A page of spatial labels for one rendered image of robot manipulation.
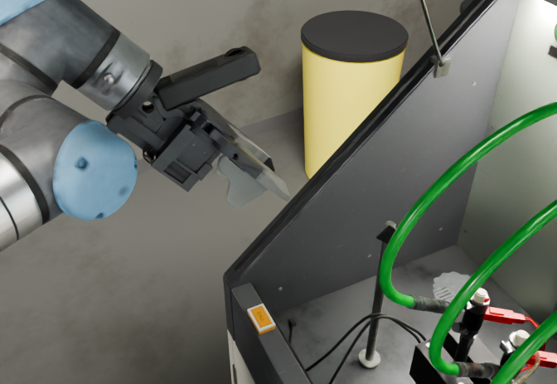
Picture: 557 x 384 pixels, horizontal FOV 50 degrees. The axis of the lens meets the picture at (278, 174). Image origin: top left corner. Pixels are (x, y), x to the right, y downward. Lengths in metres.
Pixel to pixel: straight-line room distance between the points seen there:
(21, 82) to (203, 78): 0.18
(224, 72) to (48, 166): 0.23
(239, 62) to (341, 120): 1.89
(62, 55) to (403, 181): 0.72
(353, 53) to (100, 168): 1.94
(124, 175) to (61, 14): 0.18
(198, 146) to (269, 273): 0.50
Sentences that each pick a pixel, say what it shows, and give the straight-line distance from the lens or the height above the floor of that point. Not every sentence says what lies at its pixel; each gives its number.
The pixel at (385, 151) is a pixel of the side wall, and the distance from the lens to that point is 1.07.
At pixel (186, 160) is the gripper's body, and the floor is 1.38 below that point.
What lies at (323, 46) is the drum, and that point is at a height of 0.72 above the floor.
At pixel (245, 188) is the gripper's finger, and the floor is 1.35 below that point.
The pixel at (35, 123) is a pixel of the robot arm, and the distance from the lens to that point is 0.53.
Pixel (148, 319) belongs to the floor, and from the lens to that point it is 2.31.
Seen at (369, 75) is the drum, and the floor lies 0.63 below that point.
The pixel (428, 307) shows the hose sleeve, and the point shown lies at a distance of 0.82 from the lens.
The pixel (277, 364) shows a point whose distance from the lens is 1.00.
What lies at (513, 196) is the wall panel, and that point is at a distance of 1.21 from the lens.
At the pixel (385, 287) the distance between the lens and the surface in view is 0.73.
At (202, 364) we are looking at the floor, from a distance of 2.16.
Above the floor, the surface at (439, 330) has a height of 1.23.
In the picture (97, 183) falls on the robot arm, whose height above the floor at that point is 1.48.
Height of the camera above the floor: 1.77
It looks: 38 degrees down
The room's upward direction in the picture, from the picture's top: straight up
